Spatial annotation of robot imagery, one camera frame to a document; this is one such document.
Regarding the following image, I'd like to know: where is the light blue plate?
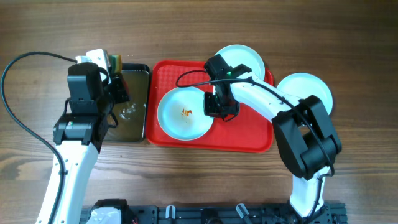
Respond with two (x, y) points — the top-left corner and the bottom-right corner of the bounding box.
(216, 44), (266, 80)
(157, 87), (214, 141)
(277, 73), (333, 114)

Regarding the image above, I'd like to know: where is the light blue plate front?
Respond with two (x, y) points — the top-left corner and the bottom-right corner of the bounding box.
(277, 73), (333, 114)

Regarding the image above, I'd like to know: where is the black water basin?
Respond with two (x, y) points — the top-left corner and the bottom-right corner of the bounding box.
(104, 63), (150, 142)

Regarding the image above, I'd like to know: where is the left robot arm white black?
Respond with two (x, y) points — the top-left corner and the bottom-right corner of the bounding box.
(37, 73), (129, 223)

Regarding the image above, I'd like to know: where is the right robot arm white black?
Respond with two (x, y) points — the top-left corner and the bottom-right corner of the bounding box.
(204, 62), (342, 223)

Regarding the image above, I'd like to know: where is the green scouring sponge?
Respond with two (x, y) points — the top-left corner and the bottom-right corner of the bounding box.
(109, 55), (123, 74)

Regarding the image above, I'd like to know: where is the red plastic tray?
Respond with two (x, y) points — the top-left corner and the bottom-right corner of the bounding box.
(145, 60), (273, 153)

